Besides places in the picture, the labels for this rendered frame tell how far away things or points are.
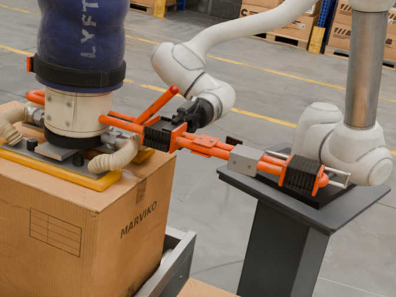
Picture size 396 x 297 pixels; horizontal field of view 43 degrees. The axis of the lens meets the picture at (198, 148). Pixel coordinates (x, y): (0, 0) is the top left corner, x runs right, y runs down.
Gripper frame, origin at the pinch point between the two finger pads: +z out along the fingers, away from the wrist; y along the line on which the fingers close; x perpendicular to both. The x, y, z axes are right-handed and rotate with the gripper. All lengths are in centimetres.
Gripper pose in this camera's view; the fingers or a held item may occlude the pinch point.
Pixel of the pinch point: (171, 135)
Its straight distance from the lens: 126.1
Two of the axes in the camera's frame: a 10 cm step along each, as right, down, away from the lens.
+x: -9.2, -2.8, 2.8
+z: -3.6, 3.4, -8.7
